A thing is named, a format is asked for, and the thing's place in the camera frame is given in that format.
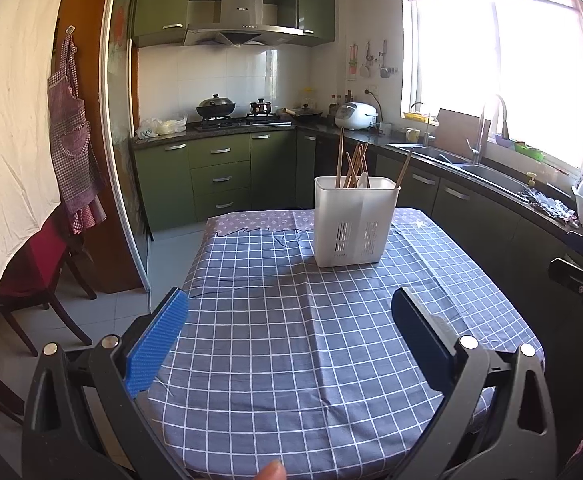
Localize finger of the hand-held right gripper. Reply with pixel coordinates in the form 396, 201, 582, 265
548, 256, 583, 297

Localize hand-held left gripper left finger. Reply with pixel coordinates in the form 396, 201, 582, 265
21, 286, 190, 480

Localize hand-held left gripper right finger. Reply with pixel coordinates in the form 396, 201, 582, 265
390, 286, 558, 480

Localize white plastic utensil holder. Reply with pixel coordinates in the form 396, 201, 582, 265
314, 175, 399, 268

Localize dark brown chopstick bundle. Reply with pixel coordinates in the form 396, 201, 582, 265
351, 143, 366, 189

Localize person's left hand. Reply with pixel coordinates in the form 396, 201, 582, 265
257, 461, 287, 480

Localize crumpled dish rag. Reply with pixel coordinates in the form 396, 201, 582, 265
519, 187, 577, 221

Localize green long base cabinet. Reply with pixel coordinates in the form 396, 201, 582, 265
296, 130, 583, 361

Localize blue checked tablecloth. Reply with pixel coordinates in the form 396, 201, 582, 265
144, 207, 545, 480

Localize steel double sink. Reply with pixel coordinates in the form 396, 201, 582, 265
386, 142, 529, 201

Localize green plastic basket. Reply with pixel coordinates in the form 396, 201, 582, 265
514, 141, 545, 161

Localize red wooden chair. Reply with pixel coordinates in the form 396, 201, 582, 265
0, 210, 97, 356

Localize tall steel faucet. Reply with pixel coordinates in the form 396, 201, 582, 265
469, 94, 509, 166

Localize wooden cutting board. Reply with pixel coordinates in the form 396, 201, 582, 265
434, 108, 492, 160

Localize small steel faucet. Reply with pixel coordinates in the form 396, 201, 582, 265
410, 102, 432, 146

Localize green drawer base cabinet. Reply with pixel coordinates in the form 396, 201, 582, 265
134, 130, 317, 233

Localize black kitchen countertop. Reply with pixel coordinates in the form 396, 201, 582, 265
131, 122, 583, 261

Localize checked purple apron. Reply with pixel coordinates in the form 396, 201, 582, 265
47, 25, 107, 236

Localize white plastic bag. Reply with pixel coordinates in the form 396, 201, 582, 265
135, 116, 188, 139

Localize kitchen window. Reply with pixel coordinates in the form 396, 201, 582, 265
401, 0, 583, 176

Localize white rice cooker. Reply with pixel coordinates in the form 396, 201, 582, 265
334, 102, 378, 131

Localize glass sliding door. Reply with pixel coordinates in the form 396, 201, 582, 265
98, 0, 152, 291

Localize gas stove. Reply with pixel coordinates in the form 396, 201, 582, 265
194, 114, 292, 131

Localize black wok with lid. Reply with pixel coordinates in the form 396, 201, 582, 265
196, 93, 236, 120

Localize dark sauce bottles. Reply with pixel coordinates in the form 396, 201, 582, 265
329, 91, 355, 116

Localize frying pan with lid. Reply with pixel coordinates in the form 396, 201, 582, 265
277, 103, 323, 122

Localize white hanging sheet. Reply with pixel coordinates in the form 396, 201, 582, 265
0, 0, 74, 316

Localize green upper cabinets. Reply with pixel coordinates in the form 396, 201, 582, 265
131, 0, 337, 48

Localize steel range hood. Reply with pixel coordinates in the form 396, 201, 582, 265
184, 0, 305, 48

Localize wall outlet with cord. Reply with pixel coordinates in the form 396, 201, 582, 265
364, 87, 385, 126

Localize hanging wall utensils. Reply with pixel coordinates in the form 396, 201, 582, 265
347, 40, 399, 81

